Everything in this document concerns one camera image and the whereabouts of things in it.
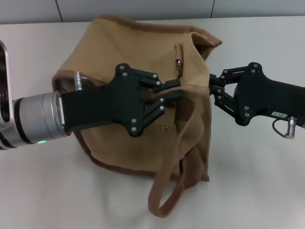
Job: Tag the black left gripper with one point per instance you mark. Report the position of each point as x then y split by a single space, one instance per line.
102 107

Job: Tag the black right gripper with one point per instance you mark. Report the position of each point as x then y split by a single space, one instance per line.
262 95

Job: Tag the khaki canvas food bag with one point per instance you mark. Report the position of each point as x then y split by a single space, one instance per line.
143 35

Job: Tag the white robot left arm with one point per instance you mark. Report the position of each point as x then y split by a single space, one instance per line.
35 119

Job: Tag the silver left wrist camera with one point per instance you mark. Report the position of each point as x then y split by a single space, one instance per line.
6 83

